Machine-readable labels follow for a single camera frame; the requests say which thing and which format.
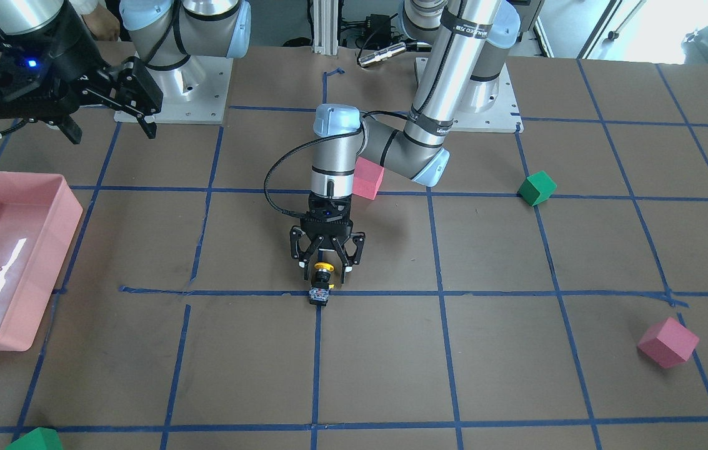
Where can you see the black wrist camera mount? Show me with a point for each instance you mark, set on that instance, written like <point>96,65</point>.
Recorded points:
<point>329,209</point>
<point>30,87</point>

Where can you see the yellow push button switch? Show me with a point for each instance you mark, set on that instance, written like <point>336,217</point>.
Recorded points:
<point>321,284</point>

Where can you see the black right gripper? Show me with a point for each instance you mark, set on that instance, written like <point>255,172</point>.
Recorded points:
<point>71,63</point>

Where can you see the green cube near bin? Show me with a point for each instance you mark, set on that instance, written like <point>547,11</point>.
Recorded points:
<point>40,438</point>

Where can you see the pink cube far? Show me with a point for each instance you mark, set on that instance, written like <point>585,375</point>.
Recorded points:
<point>668,343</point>

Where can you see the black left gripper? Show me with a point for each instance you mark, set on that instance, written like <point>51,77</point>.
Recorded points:
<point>299,243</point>

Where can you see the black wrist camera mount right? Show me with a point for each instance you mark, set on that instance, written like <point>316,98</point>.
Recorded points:
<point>30,87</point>

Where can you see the pink cube centre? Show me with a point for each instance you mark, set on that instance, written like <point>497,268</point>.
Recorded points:
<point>368,178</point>

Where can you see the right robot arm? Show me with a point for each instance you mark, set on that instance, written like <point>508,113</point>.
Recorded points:
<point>165,33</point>

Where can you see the pink plastic bin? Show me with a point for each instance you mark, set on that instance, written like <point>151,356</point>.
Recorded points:
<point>39,215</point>

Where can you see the green cube far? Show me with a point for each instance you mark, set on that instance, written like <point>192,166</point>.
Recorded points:
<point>537,188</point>

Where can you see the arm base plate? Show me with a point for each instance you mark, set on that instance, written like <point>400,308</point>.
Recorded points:
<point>465,89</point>
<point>194,93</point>

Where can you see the aluminium frame post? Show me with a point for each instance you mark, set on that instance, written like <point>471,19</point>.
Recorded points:
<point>325,18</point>

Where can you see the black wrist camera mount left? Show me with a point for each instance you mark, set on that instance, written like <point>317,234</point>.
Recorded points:
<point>329,209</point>

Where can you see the pink cube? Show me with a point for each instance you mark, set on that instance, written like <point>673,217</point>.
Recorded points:
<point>368,178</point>
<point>668,343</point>

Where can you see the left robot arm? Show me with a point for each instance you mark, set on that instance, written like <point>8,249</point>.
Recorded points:
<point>470,42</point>

